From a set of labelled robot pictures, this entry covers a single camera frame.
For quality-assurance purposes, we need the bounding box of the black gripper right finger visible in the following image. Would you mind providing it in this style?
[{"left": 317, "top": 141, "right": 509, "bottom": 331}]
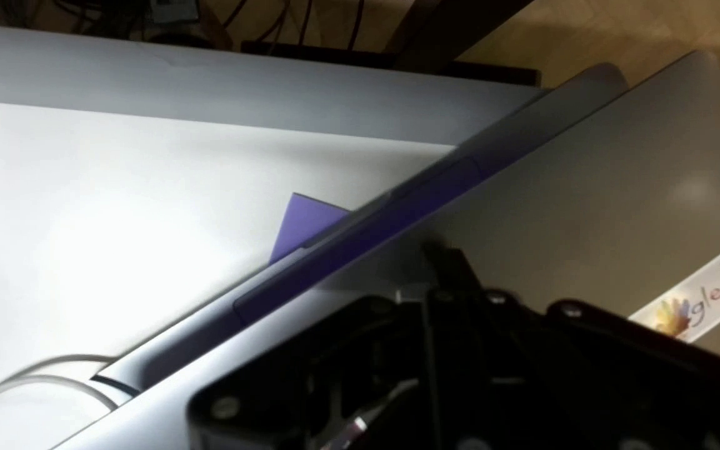
[{"left": 450, "top": 245, "right": 720, "bottom": 450}]

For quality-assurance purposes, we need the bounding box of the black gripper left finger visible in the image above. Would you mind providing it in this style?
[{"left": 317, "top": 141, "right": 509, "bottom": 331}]
[{"left": 184, "top": 243, "right": 465, "bottom": 450}]

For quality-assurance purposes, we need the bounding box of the purple paper sheet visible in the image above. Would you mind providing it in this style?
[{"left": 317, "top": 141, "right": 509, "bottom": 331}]
[{"left": 267, "top": 191, "right": 355, "bottom": 263}]

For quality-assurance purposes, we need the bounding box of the silver laptop with black screen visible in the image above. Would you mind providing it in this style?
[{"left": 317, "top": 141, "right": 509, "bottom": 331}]
[{"left": 45, "top": 47, "right": 720, "bottom": 450}]

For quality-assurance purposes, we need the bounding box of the thin white laptop cable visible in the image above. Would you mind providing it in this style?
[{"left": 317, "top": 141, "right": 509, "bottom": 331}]
[{"left": 0, "top": 352, "right": 129, "bottom": 443}]

